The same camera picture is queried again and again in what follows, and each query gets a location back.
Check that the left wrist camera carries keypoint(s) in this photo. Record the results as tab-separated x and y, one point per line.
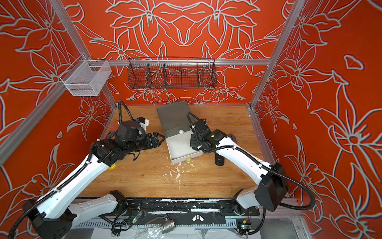
143	122

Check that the yellow tape roll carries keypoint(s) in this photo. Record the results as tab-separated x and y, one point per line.
112	167

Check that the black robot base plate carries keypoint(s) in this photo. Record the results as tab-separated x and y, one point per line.
202	213

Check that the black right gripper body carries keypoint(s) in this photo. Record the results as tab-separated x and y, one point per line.
199	141

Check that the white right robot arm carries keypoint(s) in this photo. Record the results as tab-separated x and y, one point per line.
271	179

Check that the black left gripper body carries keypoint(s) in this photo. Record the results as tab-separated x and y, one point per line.
147	142

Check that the aluminium frame rail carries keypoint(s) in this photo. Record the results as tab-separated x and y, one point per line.
217	62

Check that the metal cylinder fitting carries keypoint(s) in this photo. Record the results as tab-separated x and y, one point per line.
168	226

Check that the white mesh wall basket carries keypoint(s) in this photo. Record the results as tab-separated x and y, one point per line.
86	78

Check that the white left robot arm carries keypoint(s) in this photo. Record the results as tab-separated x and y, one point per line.
54	214

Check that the black wire wall basket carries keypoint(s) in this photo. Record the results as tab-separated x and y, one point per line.
171	76

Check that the grey AOC mouse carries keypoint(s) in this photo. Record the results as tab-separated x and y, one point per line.
219	160

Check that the white drawer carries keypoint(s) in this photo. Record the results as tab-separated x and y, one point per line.
180	149

